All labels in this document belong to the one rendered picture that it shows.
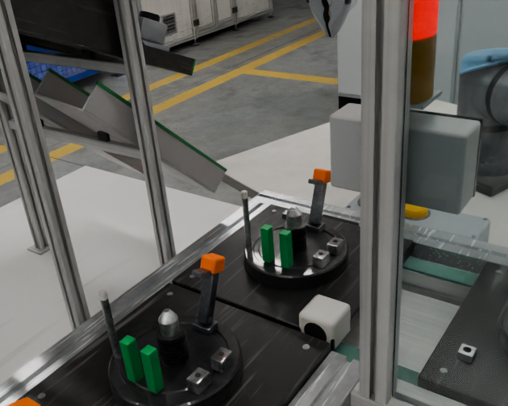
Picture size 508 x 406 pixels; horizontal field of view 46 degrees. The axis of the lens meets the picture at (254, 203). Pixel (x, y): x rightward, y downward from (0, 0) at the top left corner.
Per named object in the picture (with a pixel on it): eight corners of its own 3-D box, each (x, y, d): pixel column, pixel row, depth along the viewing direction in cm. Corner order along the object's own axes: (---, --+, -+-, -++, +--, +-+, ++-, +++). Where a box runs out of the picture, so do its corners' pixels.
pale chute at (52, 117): (106, 159, 114) (117, 138, 114) (147, 176, 105) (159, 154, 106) (-28, 84, 93) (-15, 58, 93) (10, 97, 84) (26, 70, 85)
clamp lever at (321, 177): (311, 221, 85) (320, 167, 84) (324, 223, 84) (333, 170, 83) (299, 222, 82) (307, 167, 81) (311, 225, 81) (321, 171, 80)
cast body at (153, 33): (149, 64, 93) (158, 18, 92) (166, 67, 90) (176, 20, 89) (102, 51, 87) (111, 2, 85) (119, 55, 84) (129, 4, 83)
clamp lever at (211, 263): (203, 316, 68) (212, 251, 67) (217, 322, 67) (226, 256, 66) (182, 324, 65) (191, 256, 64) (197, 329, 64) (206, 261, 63)
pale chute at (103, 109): (164, 173, 106) (176, 151, 106) (214, 193, 97) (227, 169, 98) (33, 94, 85) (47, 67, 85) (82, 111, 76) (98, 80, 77)
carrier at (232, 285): (271, 214, 97) (266, 142, 92) (414, 251, 85) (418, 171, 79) (172, 292, 80) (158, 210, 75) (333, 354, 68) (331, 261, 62)
